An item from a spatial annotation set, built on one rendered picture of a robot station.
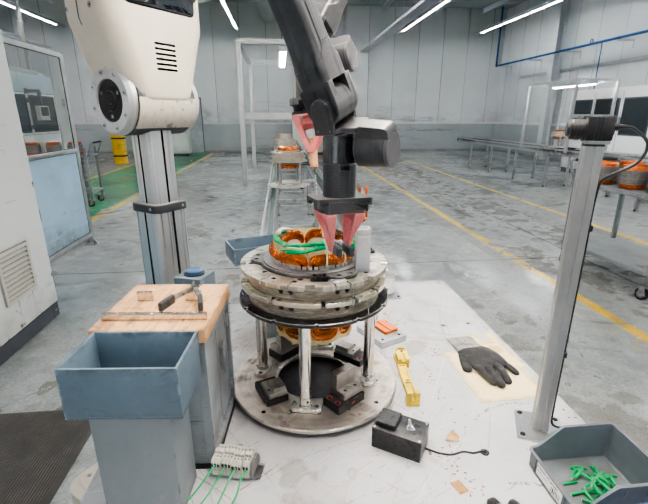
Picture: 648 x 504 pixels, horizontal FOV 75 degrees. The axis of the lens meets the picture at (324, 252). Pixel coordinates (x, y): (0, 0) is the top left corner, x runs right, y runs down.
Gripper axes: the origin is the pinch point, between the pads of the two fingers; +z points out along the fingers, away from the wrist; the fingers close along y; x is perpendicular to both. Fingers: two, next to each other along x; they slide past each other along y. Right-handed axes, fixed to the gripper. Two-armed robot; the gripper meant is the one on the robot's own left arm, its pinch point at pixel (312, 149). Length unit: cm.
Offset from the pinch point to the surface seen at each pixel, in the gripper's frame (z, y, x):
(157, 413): 44, -29, 18
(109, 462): 53, -26, 28
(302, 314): 33.3, -4.7, 2.2
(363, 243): 19.9, -0.7, -9.8
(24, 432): 94, 83, 157
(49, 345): 67, 150, 207
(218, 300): 29.8, -9.7, 17.1
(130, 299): 29.0, -12.4, 33.7
